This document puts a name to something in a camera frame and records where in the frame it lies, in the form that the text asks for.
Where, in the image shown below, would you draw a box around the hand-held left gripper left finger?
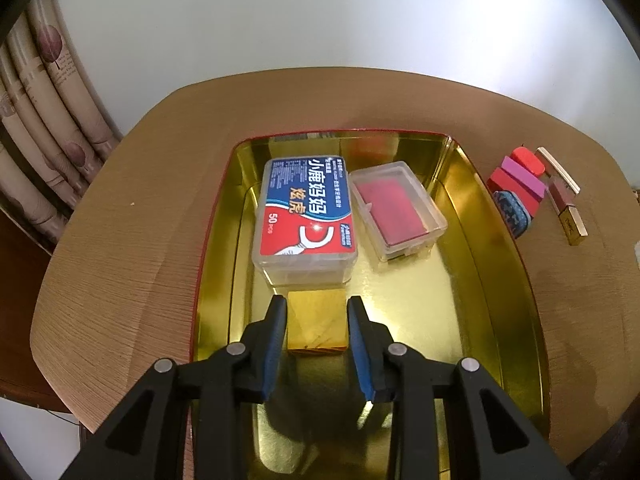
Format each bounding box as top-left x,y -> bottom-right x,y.
60,295 -> 288,480

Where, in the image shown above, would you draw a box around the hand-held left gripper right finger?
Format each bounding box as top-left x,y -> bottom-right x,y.
346,295 -> 573,480

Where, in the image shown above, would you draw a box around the yellow block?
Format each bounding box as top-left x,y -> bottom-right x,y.
286,289 -> 351,358

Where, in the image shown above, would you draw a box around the red tin box gold inside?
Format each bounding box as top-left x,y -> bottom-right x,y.
189,129 -> 551,480

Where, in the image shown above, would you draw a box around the blue patterned eraser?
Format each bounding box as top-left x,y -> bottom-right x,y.
492,190 -> 533,238

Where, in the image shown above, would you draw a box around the pink block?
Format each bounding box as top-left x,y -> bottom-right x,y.
489,156 -> 547,211

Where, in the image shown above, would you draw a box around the maroon and gold lipstick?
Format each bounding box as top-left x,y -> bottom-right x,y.
547,177 -> 590,247

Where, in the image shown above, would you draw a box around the red eraser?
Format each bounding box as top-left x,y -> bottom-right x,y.
510,145 -> 546,177

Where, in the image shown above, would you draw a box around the black white striped small box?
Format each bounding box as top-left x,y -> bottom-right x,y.
535,146 -> 582,196

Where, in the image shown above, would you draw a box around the clear floss box blue-red label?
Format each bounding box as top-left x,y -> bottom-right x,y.
251,152 -> 362,288

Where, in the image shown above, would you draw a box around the clear plastic box red contents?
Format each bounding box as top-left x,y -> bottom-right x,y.
348,161 -> 448,263

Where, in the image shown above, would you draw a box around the brown wooden cabinet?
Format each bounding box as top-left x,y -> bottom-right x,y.
0,200 -> 76,415

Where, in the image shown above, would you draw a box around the beige floral curtain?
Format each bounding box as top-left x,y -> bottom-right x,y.
0,0 -> 125,257

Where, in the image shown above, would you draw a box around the thin black cable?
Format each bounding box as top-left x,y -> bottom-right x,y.
44,406 -> 83,431

